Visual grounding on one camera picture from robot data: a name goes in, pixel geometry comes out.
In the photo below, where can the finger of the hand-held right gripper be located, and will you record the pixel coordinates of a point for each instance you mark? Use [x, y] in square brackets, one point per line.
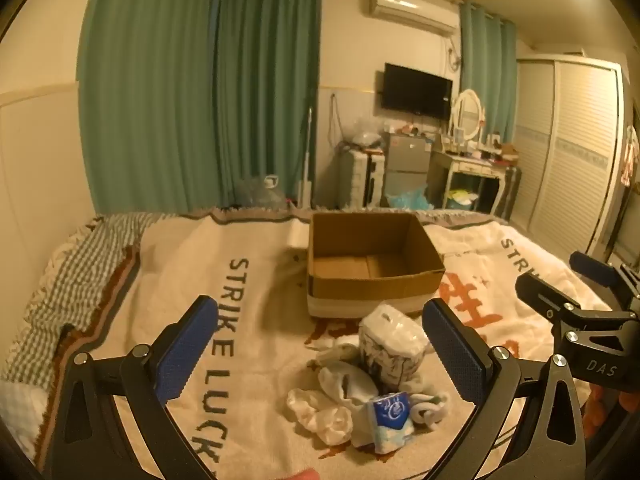
[592, 267]
[545, 296]

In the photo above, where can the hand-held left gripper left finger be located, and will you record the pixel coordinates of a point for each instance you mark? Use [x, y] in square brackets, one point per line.
[185, 347]

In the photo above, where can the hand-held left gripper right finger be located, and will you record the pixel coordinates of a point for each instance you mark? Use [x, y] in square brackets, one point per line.
[455, 352]

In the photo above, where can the white sock with dark stripe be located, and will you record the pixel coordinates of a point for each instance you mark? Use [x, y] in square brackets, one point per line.
[431, 407]

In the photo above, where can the bagged toilet paper roll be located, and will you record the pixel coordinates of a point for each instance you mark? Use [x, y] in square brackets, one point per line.
[392, 345]

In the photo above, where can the blue tissue packet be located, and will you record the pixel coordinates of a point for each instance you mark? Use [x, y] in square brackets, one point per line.
[387, 417]

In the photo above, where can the cardboard box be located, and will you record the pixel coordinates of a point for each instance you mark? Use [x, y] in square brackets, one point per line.
[372, 290]

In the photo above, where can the person's left hand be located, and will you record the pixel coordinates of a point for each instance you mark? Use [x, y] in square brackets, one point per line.
[302, 475]

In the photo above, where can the printed cream blanket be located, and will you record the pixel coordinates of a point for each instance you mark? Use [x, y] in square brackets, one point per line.
[260, 300]

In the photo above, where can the dark suitcase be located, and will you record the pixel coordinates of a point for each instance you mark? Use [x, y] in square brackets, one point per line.
[512, 192]

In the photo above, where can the white louvred wardrobe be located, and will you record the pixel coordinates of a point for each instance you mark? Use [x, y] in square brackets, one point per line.
[575, 150]

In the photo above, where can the hanging pink cloth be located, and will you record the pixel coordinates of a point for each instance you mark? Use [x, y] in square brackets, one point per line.
[631, 155]

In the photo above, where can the green checked bedsheet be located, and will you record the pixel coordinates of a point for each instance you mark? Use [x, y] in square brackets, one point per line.
[75, 280]

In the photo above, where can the white vanity table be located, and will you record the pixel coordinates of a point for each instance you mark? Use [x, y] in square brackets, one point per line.
[472, 167]

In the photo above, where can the blue plastic bag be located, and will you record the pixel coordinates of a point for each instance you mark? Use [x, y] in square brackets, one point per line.
[410, 199]

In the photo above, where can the large water jug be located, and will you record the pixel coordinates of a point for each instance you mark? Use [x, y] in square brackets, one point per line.
[260, 194]

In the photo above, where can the grey mini fridge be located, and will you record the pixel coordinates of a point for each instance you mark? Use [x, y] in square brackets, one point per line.
[407, 165]

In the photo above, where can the white suitcase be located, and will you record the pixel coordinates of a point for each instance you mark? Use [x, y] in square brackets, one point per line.
[360, 177]

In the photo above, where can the oval vanity mirror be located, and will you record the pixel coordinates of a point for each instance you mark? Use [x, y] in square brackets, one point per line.
[467, 112]

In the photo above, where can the white stick mop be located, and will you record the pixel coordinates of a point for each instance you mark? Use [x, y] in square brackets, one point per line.
[305, 185]

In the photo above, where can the narrow green curtain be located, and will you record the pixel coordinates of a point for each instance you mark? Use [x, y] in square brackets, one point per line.
[487, 75]

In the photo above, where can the clear plastic bag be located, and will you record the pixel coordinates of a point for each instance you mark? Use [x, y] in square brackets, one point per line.
[364, 132]

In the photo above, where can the wide green curtain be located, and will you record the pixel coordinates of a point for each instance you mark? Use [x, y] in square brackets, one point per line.
[150, 90]

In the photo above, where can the green corner curtain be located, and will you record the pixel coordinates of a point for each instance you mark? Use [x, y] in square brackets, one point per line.
[270, 85]

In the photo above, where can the white air conditioner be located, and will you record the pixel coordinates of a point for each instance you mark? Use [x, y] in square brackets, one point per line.
[412, 9]

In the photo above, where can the black wall television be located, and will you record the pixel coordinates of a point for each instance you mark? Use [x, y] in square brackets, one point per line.
[416, 91]

